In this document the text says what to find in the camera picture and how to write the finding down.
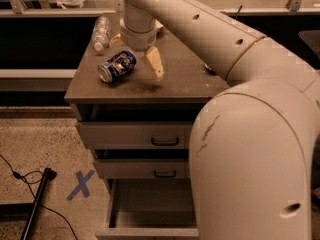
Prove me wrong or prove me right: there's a blue tape cross mark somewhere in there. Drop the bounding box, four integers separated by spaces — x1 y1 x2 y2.
67 170 95 201

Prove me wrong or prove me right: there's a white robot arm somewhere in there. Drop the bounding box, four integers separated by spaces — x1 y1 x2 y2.
124 0 319 240

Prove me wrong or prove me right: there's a clear plastic water bottle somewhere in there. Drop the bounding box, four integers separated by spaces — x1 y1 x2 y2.
91 16 111 52

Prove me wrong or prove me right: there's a grey open bottom drawer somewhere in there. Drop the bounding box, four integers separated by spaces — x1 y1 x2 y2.
96 179 199 240

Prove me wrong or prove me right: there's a blue pepsi can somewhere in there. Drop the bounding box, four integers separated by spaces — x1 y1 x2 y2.
98 50 136 83

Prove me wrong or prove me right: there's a grey drawer cabinet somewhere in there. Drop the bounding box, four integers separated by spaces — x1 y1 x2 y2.
64 11 231 240

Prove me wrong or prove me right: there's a grey middle drawer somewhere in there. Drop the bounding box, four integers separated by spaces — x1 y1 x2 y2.
93 159 189 179

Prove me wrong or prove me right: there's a metal railing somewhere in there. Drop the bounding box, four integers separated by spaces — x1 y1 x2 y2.
0 0 320 18

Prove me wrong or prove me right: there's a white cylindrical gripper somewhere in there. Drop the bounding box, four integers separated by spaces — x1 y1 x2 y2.
109 19 164 80

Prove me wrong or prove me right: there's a black floor cable left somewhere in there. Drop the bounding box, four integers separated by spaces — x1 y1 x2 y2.
0 153 80 240

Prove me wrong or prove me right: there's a black stand leg left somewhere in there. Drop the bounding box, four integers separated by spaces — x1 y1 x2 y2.
20 168 56 240

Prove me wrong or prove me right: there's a grey top drawer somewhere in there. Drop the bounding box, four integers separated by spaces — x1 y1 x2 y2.
76 122 191 150

